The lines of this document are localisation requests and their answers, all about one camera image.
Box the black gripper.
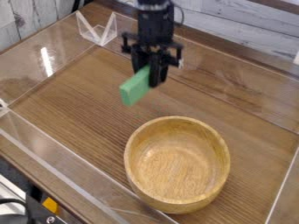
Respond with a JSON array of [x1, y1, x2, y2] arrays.
[[122, 7, 183, 88]]

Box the green rectangular block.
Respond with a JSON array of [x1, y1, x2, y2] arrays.
[[119, 66, 150, 106]]

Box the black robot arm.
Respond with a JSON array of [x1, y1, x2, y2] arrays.
[[122, 0, 183, 88]]

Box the brown wooden bowl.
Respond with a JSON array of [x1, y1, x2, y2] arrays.
[[125, 115, 231, 214]]

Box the black device with yellow label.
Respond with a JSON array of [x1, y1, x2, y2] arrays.
[[0, 182, 76, 224]]

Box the clear acrylic corner bracket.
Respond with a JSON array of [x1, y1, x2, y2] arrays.
[[75, 11, 118, 46]]

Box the clear acrylic front wall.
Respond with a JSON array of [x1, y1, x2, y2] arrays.
[[0, 105, 179, 224]]

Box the black cable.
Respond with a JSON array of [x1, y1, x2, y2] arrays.
[[0, 198, 34, 224]]

